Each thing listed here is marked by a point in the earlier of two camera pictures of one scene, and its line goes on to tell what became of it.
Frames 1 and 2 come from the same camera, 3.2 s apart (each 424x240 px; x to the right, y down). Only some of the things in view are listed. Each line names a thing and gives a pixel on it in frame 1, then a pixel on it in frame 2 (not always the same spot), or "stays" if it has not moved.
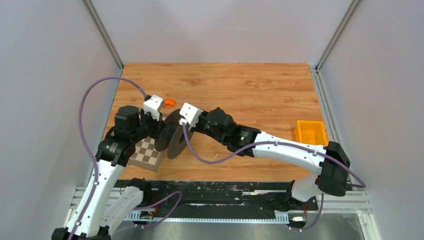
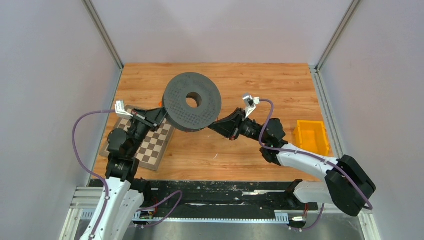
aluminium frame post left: (91, 11) stays
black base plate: (219, 196) stays
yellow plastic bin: (311, 132) stays
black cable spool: (176, 143) -> (192, 101)
